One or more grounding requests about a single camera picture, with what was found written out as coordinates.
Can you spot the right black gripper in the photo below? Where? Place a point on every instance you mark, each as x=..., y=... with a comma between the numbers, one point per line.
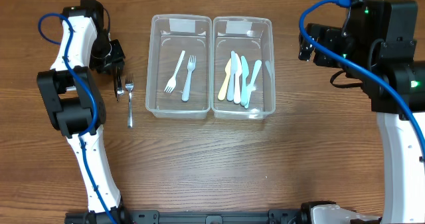
x=310, y=46

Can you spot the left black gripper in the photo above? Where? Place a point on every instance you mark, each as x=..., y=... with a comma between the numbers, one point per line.
x=117, y=68

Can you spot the black handled metal fork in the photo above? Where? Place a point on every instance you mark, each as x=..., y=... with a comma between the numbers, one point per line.
x=115, y=85

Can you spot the small silver metal fork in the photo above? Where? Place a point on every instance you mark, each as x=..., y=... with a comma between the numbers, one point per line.
x=129, y=85

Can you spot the silver metal fork wide handle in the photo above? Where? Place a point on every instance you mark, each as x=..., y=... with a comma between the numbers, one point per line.
x=120, y=90

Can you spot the light blue plastic knife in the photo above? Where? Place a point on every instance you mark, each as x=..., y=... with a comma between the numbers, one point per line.
x=251, y=87

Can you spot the mint green plastic knife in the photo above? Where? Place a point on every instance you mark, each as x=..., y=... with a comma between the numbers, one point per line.
x=245, y=73

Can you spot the white plastic fork long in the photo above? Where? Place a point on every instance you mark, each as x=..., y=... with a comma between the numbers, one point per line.
x=172, y=82

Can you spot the pale blue plastic knife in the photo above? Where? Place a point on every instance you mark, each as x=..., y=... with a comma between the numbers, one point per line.
x=233, y=69

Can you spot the white plastic fork short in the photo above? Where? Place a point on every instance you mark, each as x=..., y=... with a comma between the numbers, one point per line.
x=190, y=68

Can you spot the yellow plastic knife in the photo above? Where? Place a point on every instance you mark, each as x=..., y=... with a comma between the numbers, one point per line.
x=223, y=90

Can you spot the white plastic knife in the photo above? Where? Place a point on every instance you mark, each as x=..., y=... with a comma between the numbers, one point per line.
x=238, y=73

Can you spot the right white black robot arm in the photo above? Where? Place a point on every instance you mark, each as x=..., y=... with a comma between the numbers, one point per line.
x=375, y=48

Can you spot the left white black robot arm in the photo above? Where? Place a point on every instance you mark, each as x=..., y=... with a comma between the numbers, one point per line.
x=76, y=108

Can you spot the right clear plastic container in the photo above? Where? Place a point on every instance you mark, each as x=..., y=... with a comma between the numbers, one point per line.
x=250, y=37

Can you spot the clear plastic container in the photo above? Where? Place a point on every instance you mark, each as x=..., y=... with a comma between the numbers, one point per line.
x=250, y=37
x=171, y=34

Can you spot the left clear plastic container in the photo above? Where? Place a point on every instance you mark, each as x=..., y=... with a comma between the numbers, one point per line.
x=171, y=34

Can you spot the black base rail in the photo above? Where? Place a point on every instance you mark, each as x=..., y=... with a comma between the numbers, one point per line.
x=273, y=216

